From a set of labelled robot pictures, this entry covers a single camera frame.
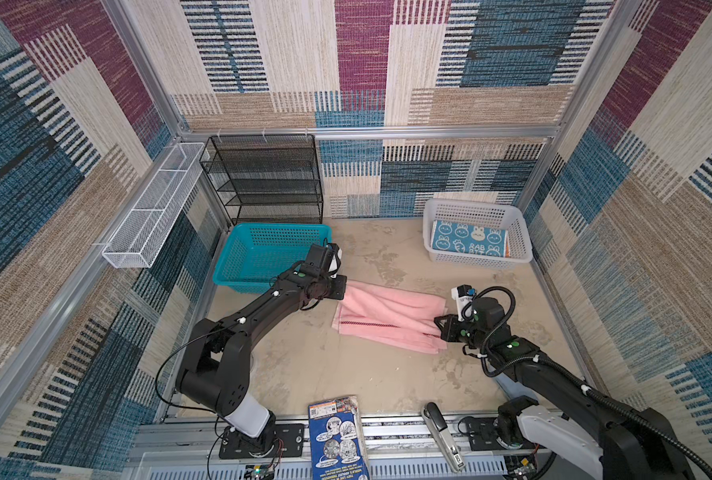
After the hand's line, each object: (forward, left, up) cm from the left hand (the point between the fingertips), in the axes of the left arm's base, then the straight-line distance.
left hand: (342, 281), depth 89 cm
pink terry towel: (-10, -16, -5) cm, 20 cm away
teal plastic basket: (+19, +33, -10) cm, 39 cm away
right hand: (-12, -26, -4) cm, 29 cm away
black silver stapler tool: (-33, -22, -7) cm, 41 cm away
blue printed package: (-40, +1, -8) cm, 41 cm away
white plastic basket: (+31, -52, -3) cm, 61 cm away
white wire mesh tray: (-2, +47, +22) cm, 52 cm away
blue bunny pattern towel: (+24, -48, -8) cm, 55 cm away
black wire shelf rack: (+40, +28, +7) cm, 49 cm away
